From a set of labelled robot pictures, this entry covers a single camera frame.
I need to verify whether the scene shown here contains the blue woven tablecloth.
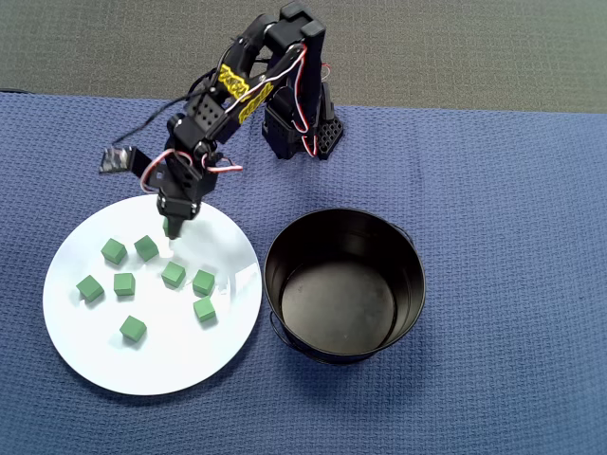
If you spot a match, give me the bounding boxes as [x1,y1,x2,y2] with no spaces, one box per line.
[0,89,607,455]

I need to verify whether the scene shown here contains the white round plate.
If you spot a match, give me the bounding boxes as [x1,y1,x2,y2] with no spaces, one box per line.
[42,193,264,397]

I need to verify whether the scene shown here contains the small camera circuit board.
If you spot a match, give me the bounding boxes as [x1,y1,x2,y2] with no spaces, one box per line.
[98,145,157,193]

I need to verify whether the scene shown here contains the thin black camera cable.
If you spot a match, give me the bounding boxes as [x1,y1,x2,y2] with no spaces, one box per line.
[111,35,248,146]

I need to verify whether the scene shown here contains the red white arm servo wire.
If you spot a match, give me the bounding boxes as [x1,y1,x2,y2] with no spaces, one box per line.
[222,43,331,157]

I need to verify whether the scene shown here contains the black metal bucket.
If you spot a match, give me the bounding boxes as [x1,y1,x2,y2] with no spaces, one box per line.
[263,207,427,365]

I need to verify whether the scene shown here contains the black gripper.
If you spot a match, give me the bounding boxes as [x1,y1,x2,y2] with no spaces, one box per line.
[156,153,218,243]

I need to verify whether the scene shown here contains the red white gripper servo wire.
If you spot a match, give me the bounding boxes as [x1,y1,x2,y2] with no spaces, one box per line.
[140,147,244,180]

